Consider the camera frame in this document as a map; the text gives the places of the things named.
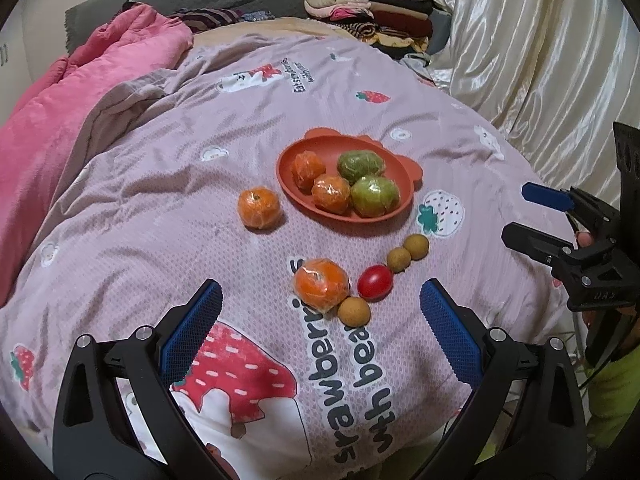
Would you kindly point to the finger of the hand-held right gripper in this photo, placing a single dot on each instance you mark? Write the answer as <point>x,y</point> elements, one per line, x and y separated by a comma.
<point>545,196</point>
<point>530,241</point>

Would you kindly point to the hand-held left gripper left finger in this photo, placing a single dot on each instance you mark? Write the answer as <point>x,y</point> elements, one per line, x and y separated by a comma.
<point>192,335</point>

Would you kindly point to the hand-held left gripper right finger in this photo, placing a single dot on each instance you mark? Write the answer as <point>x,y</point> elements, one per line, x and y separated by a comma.
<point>450,335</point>

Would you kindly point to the brown longan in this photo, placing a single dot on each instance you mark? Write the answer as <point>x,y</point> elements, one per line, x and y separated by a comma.
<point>354,311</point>
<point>398,260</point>
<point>416,247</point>

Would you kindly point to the red tomato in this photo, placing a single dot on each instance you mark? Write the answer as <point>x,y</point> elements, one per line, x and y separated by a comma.
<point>375,282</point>

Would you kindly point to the plastic-wrapped orange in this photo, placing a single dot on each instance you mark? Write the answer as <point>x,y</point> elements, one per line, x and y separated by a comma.
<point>257,208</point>
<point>331,193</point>
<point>306,170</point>
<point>321,284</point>

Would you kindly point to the plastic-wrapped green fruit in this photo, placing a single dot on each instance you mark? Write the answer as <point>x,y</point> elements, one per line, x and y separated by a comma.
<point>360,166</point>
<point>375,196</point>

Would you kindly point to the orange plastic plate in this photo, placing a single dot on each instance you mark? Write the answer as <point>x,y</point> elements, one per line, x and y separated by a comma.
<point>300,200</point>

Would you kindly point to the person's right hand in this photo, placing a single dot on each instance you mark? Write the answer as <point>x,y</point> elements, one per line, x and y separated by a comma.
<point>583,238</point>

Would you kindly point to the lime green clothing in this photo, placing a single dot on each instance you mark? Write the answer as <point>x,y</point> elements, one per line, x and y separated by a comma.
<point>612,390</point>

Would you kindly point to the cream satin curtain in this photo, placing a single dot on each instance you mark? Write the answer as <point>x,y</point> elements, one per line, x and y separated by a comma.
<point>525,50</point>

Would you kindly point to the purple strawberry printed quilt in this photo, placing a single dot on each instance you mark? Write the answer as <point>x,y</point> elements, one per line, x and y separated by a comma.
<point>175,185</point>

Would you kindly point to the stack of folded clothes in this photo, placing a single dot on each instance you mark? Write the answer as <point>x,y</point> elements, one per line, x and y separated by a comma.
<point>380,10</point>

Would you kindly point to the pink blanket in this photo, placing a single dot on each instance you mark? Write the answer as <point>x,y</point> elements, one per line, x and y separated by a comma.
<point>75,100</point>

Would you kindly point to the beige bed sheet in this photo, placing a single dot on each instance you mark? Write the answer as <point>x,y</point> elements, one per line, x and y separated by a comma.
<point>280,26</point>

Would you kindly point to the dark striped cloth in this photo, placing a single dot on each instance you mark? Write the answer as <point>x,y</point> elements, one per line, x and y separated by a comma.
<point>210,17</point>

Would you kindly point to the white wardrobe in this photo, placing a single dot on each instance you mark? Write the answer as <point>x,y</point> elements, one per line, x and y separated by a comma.
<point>15,60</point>

